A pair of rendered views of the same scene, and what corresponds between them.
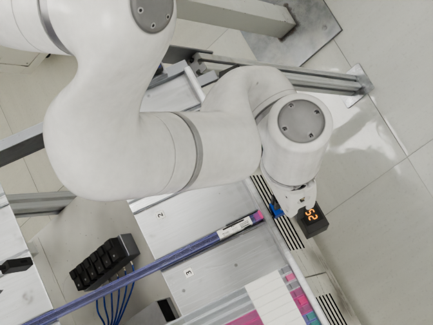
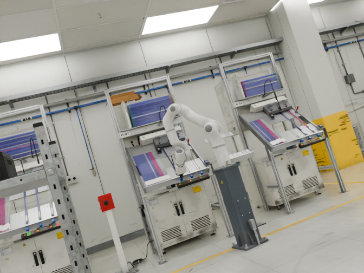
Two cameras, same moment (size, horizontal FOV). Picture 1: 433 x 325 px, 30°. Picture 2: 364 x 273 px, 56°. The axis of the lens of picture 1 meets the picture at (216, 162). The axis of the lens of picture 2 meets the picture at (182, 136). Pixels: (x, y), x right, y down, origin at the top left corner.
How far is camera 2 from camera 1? 2.89 m
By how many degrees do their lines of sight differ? 59
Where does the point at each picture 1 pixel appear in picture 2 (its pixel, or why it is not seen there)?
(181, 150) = (168, 128)
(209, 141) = (170, 132)
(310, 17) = not seen: hidden behind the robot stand
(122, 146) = (166, 118)
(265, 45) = not seen: hidden behind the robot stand
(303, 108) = (181, 151)
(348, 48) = not seen: hidden behind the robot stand
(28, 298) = (169, 153)
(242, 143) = (172, 138)
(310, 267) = (188, 230)
